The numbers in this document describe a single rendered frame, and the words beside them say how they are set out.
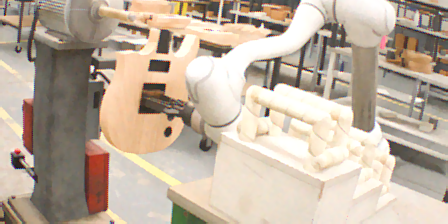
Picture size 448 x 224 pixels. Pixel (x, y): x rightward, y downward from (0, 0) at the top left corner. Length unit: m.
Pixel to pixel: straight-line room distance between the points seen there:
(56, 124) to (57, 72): 0.22
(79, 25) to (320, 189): 1.10
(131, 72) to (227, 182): 0.56
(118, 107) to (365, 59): 0.80
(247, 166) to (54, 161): 1.16
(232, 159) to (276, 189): 0.12
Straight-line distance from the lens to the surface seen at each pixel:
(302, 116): 0.85
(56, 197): 2.03
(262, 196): 0.92
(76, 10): 1.64
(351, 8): 1.46
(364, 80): 1.60
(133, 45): 1.81
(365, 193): 1.03
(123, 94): 1.42
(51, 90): 1.84
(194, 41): 1.58
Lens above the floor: 1.41
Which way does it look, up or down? 14 degrees down
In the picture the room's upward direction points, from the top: 9 degrees clockwise
